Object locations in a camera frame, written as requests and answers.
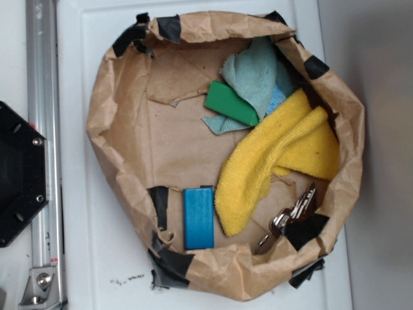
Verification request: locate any green rectangular block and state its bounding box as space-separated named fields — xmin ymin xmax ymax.
xmin=205 ymin=81 xmax=259 ymax=126

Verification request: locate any aluminium extrusion rail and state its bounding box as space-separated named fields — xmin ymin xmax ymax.
xmin=25 ymin=1 xmax=67 ymax=309

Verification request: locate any blue rectangular block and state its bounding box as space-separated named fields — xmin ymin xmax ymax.
xmin=183 ymin=187 xmax=214 ymax=250

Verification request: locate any yellow microfiber cloth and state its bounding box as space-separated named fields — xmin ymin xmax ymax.
xmin=215 ymin=89 xmax=339 ymax=237

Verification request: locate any light blue cloth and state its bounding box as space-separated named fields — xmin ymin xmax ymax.
xmin=265 ymin=84 xmax=287 ymax=116

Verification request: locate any teal microfiber cloth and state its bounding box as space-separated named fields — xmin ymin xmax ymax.
xmin=202 ymin=37 xmax=294 ymax=135

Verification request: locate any brown paper bag bin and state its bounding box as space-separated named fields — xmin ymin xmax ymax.
xmin=86 ymin=12 xmax=365 ymax=301

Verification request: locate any bunch of silver keys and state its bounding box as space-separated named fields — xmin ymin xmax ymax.
xmin=254 ymin=182 xmax=317 ymax=254

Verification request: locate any metal corner bracket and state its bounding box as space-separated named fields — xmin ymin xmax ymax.
xmin=18 ymin=266 xmax=60 ymax=309

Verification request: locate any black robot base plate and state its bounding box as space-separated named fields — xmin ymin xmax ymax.
xmin=0 ymin=101 xmax=48 ymax=248

